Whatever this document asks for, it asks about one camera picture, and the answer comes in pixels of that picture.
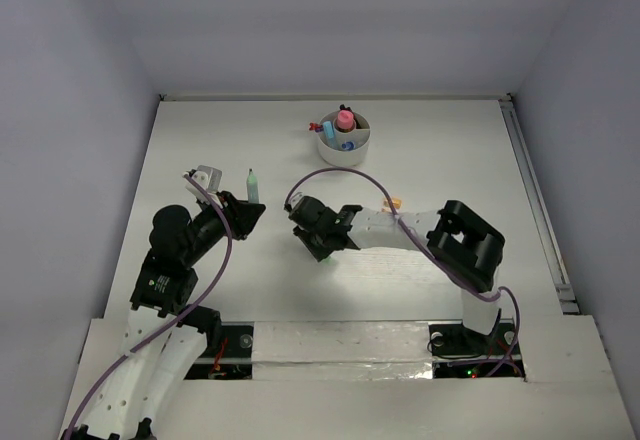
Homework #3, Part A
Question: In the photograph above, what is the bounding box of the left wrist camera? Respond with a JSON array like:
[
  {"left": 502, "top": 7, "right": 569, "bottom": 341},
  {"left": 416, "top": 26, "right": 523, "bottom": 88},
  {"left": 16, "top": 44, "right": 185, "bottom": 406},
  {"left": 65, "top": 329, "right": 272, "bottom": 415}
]
[{"left": 183, "top": 165, "right": 222, "bottom": 204}]

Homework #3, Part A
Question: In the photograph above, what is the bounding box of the white round desk organizer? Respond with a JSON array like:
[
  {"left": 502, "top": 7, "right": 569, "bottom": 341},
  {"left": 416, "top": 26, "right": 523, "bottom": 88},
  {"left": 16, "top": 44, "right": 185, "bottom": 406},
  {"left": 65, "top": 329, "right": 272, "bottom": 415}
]
[{"left": 314, "top": 108, "right": 371, "bottom": 167}]

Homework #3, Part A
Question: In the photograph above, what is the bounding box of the green pastel highlighter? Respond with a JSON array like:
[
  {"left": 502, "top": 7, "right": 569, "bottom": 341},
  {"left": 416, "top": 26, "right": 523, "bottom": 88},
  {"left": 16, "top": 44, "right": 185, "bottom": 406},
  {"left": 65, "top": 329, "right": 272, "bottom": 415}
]
[{"left": 246, "top": 169, "right": 260, "bottom": 204}]

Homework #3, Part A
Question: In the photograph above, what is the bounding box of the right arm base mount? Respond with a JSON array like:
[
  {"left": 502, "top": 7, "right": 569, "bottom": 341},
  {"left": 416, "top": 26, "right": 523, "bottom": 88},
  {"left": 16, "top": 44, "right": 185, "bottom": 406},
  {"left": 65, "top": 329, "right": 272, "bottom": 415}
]
[{"left": 427, "top": 321, "right": 526, "bottom": 379}]

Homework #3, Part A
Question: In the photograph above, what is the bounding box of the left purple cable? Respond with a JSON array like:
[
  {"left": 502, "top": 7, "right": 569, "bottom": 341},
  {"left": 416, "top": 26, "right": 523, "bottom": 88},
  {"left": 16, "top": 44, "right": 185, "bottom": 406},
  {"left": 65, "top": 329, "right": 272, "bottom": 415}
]
[{"left": 59, "top": 177, "right": 234, "bottom": 439}]

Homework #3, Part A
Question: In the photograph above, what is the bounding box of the orange marker cap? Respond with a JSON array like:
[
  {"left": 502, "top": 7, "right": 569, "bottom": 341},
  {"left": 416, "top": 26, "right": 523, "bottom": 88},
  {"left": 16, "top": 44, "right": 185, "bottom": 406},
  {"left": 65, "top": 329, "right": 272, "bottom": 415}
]
[{"left": 382, "top": 197, "right": 402, "bottom": 211}]

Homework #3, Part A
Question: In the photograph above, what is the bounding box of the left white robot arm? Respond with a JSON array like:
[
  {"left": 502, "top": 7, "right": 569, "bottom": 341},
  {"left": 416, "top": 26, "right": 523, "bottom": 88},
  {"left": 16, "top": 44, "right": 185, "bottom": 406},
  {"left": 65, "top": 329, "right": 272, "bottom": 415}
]
[{"left": 62, "top": 191, "right": 266, "bottom": 439}]

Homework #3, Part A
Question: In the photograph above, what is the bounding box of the blue pastel highlighter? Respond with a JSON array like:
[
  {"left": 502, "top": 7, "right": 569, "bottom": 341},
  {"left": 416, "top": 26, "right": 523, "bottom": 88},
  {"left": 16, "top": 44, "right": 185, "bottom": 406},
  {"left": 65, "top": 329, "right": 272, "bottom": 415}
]
[{"left": 322, "top": 121, "right": 338, "bottom": 149}]

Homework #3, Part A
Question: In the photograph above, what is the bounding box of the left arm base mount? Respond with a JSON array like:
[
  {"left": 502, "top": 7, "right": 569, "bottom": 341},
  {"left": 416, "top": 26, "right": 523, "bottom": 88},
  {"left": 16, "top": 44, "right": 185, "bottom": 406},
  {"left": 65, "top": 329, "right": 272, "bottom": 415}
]
[{"left": 185, "top": 323, "right": 254, "bottom": 380}]

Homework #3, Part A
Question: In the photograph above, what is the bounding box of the pink capped pencil tube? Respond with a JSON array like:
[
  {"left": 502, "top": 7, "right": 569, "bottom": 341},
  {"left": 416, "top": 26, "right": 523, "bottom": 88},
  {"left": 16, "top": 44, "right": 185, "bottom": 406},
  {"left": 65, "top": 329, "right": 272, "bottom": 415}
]
[{"left": 334, "top": 105, "right": 357, "bottom": 133}]

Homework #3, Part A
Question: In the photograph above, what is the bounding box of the red pen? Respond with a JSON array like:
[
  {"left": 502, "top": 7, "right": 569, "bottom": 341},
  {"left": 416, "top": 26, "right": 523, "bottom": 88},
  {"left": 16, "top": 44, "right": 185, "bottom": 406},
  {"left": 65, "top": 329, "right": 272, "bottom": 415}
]
[{"left": 309, "top": 122, "right": 323, "bottom": 133}]

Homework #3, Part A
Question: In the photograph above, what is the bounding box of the clear spray bottle blue cap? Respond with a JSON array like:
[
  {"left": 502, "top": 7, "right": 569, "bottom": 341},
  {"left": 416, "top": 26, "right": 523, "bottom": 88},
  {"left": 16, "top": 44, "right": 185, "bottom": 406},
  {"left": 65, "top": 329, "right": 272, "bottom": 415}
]
[{"left": 341, "top": 141, "right": 356, "bottom": 151}]

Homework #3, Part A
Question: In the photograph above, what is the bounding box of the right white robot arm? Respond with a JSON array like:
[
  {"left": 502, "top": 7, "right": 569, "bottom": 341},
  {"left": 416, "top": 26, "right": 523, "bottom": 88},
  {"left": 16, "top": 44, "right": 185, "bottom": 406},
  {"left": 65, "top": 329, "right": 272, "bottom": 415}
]
[{"left": 285, "top": 193, "right": 505, "bottom": 352}]

